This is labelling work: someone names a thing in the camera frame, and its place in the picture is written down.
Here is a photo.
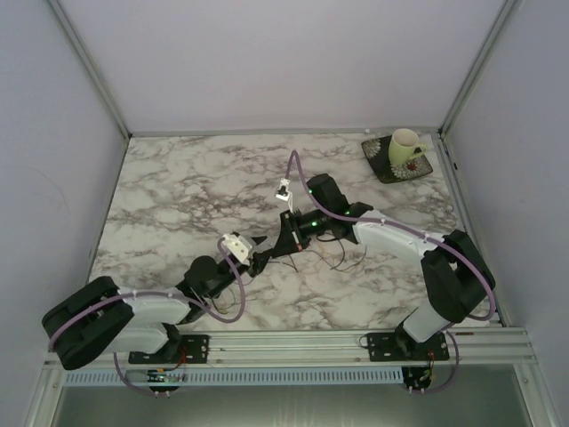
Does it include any right black circuit board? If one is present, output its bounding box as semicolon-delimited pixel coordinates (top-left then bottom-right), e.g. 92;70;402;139
402;366;434;395

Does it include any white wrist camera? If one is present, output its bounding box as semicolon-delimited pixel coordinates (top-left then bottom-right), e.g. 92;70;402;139
222;233;253;265
275;178;294;213

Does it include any left green circuit board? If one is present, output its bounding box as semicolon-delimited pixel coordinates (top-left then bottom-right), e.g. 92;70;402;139
147;369;188;385

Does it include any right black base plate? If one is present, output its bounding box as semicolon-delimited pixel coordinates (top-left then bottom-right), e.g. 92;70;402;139
364;332;450;362

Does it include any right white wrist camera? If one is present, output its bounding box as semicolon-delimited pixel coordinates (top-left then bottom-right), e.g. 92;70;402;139
275;178;294;213

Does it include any black floral square plate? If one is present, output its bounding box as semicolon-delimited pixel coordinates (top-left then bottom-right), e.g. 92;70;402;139
360;135;436;184

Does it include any light green mug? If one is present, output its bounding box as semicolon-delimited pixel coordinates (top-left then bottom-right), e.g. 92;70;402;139
388;128;428;166

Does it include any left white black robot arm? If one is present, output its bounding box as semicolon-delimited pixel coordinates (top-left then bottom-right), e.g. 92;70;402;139
42;233;275;370

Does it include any blue slotted cable duct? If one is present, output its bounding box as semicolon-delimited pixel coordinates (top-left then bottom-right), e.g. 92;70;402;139
64;367;403;388

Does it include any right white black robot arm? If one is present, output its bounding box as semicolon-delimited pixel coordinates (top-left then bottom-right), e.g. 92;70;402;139
272;173;495;359

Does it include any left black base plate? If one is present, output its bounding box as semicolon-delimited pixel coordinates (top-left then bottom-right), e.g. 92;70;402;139
128;334;210;365

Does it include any aluminium frame post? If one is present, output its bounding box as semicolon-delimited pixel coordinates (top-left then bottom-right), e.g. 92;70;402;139
437;0;524;139
46;0;133;140

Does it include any right aluminium frame post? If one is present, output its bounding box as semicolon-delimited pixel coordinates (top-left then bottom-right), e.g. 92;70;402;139
437;0;524;139

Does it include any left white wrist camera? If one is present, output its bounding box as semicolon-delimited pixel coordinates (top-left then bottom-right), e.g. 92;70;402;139
222;233;253;265

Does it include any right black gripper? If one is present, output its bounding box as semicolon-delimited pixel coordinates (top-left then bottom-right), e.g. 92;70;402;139
271;207;331;258

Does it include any yellow wire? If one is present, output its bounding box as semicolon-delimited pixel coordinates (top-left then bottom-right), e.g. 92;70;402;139
212;248;361;312

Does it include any left aluminium frame post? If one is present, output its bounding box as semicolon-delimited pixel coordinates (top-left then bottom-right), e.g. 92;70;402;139
46;0;133;140

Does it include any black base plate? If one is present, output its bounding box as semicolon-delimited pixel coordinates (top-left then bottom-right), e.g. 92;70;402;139
364;332;450;362
128;334;210;365

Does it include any aluminium front rail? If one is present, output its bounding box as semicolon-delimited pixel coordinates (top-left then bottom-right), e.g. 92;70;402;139
44;326;541;370

